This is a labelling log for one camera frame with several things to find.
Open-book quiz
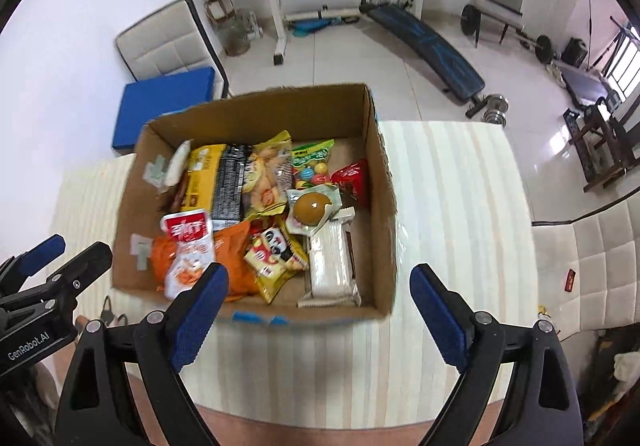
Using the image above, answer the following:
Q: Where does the orange snack packet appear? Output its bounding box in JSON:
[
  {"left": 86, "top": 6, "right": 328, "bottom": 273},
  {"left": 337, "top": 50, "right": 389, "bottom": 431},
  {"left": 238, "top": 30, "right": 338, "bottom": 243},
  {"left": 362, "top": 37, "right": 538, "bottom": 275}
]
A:
[{"left": 151, "top": 220, "right": 261, "bottom": 303}]

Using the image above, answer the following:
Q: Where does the small white wrapper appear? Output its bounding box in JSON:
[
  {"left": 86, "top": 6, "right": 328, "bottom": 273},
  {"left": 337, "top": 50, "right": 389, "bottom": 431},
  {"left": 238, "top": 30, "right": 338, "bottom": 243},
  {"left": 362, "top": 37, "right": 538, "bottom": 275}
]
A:
[{"left": 327, "top": 206, "right": 357, "bottom": 228}]

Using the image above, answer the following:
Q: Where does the grey padded chair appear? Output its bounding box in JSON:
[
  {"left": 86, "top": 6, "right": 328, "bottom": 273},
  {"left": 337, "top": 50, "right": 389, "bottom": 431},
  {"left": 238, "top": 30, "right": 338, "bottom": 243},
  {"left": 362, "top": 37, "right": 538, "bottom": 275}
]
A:
[{"left": 115, "top": 0, "right": 232, "bottom": 99}]

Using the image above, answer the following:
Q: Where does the white and red snack packet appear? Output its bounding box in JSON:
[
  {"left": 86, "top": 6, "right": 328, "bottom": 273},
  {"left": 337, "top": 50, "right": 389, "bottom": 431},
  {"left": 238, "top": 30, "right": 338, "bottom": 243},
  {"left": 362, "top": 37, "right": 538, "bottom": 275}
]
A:
[{"left": 160, "top": 208, "right": 217, "bottom": 302}]

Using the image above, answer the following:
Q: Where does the black speaker box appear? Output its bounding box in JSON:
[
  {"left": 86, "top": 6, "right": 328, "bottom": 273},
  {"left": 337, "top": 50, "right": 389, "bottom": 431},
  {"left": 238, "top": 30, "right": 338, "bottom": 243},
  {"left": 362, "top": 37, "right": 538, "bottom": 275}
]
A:
[{"left": 560, "top": 37, "right": 589, "bottom": 68}]

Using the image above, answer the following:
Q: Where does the yellow and red snack packet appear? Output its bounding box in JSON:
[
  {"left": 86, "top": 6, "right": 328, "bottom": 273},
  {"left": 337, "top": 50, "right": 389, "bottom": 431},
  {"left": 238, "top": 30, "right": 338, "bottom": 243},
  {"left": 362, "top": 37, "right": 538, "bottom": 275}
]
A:
[{"left": 243, "top": 215, "right": 309, "bottom": 305}]

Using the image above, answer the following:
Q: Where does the blue foam pad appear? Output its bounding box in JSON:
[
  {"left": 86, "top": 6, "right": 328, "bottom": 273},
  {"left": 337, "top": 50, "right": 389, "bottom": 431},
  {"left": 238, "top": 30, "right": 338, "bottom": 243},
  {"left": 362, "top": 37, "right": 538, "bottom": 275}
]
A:
[{"left": 111, "top": 67, "right": 216, "bottom": 150}]

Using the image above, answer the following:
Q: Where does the small white snack packet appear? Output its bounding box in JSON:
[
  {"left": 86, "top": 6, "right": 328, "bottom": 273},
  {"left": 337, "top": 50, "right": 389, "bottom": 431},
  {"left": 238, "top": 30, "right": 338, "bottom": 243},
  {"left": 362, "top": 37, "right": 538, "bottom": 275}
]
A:
[{"left": 162, "top": 140, "right": 193, "bottom": 188}]

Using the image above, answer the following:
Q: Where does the white crumpled cloth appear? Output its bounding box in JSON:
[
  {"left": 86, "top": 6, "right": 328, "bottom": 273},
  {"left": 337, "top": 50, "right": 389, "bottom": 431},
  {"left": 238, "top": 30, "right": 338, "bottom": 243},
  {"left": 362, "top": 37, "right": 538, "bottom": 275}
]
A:
[{"left": 612, "top": 351, "right": 640, "bottom": 402}]

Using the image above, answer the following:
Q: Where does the curl bar with plates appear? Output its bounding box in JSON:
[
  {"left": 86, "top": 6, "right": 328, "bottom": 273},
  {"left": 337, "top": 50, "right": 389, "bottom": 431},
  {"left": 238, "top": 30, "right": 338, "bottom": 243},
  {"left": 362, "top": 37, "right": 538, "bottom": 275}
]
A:
[{"left": 460, "top": 3, "right": 556, "bottom": 64}]

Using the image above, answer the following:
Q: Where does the metal dumbbell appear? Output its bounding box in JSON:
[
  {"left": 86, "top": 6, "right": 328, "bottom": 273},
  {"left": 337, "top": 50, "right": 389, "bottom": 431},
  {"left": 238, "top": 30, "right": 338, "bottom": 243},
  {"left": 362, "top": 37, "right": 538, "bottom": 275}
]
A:
[{"left": 465, "top": 93, "right": 511, "bottom": 128}]

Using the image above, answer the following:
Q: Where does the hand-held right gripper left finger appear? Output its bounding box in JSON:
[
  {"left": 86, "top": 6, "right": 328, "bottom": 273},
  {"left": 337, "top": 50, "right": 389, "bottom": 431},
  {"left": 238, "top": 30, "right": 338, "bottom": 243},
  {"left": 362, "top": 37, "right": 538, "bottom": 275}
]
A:
[{"left": 54, "top": 262, "right": 230, "bottom": 446}]

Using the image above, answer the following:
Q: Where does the blue sit-up bench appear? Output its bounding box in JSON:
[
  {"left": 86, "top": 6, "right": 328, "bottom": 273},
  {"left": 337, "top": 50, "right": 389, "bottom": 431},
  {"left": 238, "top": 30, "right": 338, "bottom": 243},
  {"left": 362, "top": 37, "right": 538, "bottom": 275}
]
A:
[{"left": 359, "top": 0, "right": 488, "bottom": 119}]

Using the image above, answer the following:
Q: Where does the wicker basket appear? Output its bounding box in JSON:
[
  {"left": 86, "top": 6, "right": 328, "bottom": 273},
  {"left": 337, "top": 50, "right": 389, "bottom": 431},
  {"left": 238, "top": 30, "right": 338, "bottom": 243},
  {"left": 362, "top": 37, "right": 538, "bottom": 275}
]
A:
[{"left": 204, "top": 0, "right": 236, "bottom": 24}]

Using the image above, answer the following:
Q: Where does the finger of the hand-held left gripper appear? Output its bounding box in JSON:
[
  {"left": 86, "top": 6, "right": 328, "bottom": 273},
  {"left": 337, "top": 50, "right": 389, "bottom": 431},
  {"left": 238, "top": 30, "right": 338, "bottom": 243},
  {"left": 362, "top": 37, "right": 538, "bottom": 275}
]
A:
[
  {"left": 0, "top": 233, "right": 67, "bottom": 299},
  {"left": 30, "top": 241, "right": 114, "bottom": 313}
]

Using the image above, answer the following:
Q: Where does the dark wooden chair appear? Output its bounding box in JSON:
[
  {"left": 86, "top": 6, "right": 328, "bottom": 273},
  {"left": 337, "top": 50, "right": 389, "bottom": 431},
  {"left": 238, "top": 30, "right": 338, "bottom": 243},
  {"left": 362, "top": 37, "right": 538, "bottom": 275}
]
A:
[{"left": 564, "top": 93, "right": 640, "bottom": 194}]

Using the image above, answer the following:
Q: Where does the white padded chair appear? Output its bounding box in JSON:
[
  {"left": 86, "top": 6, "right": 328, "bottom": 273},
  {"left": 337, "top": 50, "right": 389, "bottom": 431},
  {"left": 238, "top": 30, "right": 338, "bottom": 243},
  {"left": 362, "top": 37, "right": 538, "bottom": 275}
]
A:
[{"left": 530, "top": 198, "right": 640, "bottom": 342}]

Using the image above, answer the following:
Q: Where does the large white snack packet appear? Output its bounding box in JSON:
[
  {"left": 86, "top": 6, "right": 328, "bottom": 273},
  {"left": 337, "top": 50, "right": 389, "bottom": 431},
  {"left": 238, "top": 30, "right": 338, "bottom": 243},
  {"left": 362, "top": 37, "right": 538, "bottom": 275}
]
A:
[{"left": 297, "top": 218, "right": 362, "bottom": 309}]

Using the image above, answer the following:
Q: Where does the braised egg packet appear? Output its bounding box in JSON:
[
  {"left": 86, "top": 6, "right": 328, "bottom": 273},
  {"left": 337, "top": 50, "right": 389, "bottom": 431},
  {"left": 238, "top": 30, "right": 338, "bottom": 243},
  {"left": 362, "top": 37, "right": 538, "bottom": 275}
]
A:
[{"left": 286, "top": 182, "right": 343, "bottom": 235}]

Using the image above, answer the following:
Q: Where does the colourful candy packet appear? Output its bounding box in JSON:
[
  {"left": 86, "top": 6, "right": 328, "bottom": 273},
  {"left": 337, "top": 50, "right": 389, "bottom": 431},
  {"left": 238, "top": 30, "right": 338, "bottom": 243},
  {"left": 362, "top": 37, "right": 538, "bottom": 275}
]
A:
[{"left": 291, "top": 139, "right": 336, "bottom": 191}]

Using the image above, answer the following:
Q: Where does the black snack packet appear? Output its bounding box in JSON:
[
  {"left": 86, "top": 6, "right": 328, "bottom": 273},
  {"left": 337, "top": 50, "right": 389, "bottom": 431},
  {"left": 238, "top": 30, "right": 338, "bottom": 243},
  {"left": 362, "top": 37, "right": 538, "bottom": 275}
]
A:
[{"left": 211, "top": 142, "right": 254, "bottom": 222}]

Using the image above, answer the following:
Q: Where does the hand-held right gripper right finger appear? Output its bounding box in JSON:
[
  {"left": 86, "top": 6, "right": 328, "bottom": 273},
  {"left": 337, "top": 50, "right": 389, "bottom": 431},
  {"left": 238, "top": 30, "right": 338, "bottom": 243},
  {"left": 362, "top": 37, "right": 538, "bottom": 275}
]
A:
[{"left": 409, "top": 263, "right": 586, "bottom": 446}]

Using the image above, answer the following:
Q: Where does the small red snack packet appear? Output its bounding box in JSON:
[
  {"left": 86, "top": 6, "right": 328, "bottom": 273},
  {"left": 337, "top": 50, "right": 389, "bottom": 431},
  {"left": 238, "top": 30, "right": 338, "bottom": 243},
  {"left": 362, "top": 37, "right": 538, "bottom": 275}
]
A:
[{"left": 330, "top": 158, "right": 371, "bottom": 208}]

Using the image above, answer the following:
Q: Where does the brown cardboard box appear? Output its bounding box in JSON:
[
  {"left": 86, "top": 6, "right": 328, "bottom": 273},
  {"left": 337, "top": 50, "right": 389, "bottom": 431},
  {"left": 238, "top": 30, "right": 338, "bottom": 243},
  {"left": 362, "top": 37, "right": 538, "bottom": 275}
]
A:
[{"left": 111, "top": 83, "right": 398, "bottom": 327}]

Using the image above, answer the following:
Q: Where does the teal bag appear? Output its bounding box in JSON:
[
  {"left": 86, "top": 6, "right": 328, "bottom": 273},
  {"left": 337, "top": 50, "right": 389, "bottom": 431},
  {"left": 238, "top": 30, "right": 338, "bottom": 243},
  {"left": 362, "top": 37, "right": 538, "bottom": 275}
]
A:
[{"left": 290, "top": 16, "right": 361, "bottom": 38}]

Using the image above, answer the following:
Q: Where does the yellow pastry packet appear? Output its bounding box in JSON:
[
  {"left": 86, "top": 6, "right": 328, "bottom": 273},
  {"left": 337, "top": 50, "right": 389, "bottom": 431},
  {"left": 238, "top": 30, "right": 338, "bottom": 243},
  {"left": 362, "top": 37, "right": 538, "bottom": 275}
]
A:
[{"left": 243, "top": 130, "right": 294, "bottom": 218}]

